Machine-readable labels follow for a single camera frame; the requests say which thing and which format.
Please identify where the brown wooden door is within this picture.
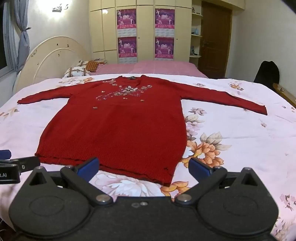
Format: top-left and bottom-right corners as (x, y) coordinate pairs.
(199, 1), (232, 78)

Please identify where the red beaded sweater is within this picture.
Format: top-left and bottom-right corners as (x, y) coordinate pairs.
(17, 75), (268, 186)

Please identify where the floral white blanket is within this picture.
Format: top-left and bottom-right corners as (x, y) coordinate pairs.
(0, 75), (296, 241)

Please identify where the orange striped pillow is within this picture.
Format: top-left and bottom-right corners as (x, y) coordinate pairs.
(85, 61), (100, 73)

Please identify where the cream corner shelf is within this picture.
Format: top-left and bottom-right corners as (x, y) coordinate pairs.
(190, 6), (204, 67)

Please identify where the window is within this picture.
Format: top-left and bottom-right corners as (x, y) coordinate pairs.
(0, 3), (17, 77)

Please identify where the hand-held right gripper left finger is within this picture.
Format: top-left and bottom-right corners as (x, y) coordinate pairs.
(29, 157), (114, 207)

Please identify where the small wall decoration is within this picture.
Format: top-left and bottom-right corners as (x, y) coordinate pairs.
(52, 3), (69, 12)

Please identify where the grey curtain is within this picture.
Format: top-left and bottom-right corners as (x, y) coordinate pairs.
(13, 0), (31, 75)

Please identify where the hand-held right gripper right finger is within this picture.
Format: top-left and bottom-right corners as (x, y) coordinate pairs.
(174, 157), (259, 206)

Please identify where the wooden furniture edge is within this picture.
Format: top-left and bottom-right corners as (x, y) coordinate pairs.
(273, 83), (296, 108)

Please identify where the cream wardrobe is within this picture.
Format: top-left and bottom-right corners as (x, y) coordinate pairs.
(89, 0), (192, 65)

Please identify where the cream rounded headboard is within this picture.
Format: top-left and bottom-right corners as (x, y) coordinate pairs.
(13, 35), (93, 94)

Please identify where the pink bed sheet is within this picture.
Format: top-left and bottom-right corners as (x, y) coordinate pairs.
(89, 61), (208, 79)

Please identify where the purple wall poster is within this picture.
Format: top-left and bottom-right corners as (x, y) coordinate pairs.
(155, 8), (175, 29)
(117, 9), (137, 30)
(154, 37), (174, 60)
(118, 36), (137, 58)

